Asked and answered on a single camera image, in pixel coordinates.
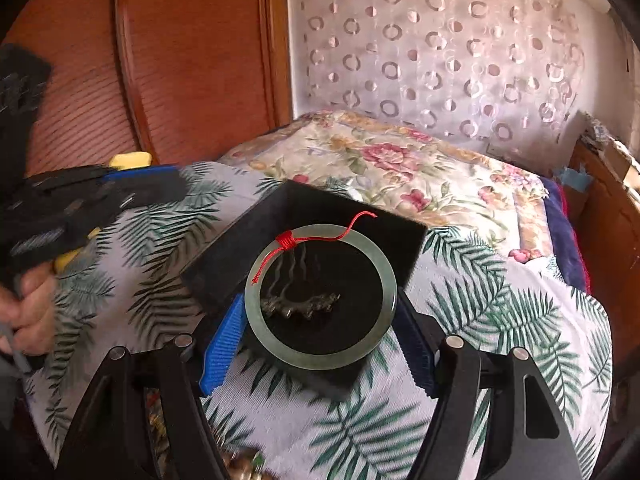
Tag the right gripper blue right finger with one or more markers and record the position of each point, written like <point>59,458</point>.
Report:
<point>418,336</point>

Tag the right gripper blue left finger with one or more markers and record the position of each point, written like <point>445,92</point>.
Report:
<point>222,346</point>

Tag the green jade bangle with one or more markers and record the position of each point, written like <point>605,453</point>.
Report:
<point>352,265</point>

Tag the black jewelry box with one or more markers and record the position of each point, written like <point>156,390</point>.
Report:
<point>219,272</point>

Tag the person's left hand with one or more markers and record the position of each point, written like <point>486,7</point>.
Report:
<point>32,317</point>

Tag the metal hairpin ornament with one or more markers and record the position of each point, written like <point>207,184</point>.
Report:
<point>286,267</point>

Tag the palm leaf print cloth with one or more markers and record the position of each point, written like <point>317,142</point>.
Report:
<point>125,288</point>

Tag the dark blue blanket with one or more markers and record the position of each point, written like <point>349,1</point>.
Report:
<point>563,238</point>

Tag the floral quilt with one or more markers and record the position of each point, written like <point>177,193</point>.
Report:
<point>409,172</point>

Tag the wooden headboard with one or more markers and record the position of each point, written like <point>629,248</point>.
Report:
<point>184,80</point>

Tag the wooden side cabinet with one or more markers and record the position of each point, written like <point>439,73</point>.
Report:
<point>608,236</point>

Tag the sheer circle pattern curtain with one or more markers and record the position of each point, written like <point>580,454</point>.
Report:
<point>504,77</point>

